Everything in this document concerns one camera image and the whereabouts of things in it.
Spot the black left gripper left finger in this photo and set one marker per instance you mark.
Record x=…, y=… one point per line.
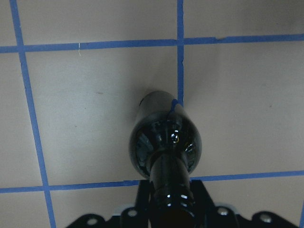
x=132, y=217

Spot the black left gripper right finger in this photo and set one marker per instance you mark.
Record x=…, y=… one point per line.
x=210, y=215

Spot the dark wine bottle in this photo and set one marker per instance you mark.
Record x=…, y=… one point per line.
x=165, y=147

